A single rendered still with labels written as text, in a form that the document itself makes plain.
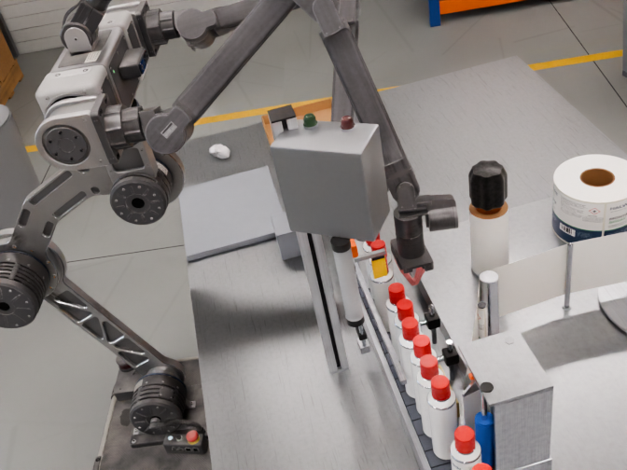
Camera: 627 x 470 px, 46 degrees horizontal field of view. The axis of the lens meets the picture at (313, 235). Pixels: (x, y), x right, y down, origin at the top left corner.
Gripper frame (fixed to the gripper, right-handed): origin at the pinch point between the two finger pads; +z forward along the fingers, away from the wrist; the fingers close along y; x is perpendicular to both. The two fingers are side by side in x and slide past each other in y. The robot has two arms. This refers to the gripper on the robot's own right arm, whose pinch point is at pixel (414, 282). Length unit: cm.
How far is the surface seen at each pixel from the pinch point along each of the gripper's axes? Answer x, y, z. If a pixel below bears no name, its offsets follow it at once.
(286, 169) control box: 22.5, -7.7, -41.6
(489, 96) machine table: -57, 98, 19
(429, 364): 6.0, -29.3, -7.5
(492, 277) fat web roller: -13.6, -10.6, -5.8
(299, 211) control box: 21.8, -8.2, -32.5
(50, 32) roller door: 154, 476, 95
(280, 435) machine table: 36.7, -16.3, 18.4
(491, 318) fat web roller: -12.7, -12.0, 4.5
